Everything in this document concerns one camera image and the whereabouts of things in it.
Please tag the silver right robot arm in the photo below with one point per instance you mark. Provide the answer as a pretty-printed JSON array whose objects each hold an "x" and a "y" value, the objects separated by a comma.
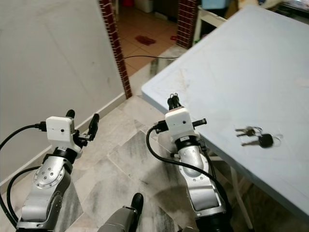
[{"x": 198, "y": 179}]

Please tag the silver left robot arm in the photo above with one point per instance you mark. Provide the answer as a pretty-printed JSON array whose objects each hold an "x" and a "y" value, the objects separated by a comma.
[{"x": 46, "y": 179}]

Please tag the small red object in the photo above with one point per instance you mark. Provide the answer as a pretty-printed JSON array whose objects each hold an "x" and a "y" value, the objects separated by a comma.
[{"x": 173, "y": 37}]

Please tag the pale blue folding table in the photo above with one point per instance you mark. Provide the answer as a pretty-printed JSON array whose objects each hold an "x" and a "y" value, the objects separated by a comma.
[{"x": 236, "y": 67}]

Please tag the dark red cloth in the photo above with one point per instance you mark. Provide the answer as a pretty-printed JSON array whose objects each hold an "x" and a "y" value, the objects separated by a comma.
[{"x": 145, "y": 40}]

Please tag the key bunch with black fob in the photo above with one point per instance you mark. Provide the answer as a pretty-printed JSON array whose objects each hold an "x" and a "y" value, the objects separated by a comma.
[{"x": 265, "y": 140}]

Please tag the red brick pillar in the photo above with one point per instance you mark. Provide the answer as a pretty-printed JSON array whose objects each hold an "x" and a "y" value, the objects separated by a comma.
[
  {"x": 116, "y": 48},
  {"x": 187, "y": 21}
]

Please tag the grey robot leg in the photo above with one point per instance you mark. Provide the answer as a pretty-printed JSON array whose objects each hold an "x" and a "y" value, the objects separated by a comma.
[{"x": 123, "y": 217}]

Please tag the white bin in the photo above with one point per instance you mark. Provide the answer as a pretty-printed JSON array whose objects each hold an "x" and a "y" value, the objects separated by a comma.
[{"x": 144, "y": 5}]

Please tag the light blue container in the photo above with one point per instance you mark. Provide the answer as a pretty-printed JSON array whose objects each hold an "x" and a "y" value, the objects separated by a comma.
[{"x": 216, "y": 4}]

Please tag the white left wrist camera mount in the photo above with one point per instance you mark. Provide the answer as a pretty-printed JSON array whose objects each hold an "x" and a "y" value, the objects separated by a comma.
[{"x": 60, "y": 130}]

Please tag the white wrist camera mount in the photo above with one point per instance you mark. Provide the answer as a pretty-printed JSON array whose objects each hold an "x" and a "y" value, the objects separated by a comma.
[
  {"x": 179, "y": 122},
  {"x": 60, "y": 130}
]

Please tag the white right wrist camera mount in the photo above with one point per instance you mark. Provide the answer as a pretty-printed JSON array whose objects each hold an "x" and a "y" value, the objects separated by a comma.
[{"x": 179, "y": 122}]

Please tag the white furniture frame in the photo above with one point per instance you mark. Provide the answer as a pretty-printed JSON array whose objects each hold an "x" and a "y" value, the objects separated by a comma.
[{"x": 197, "y": 26}]

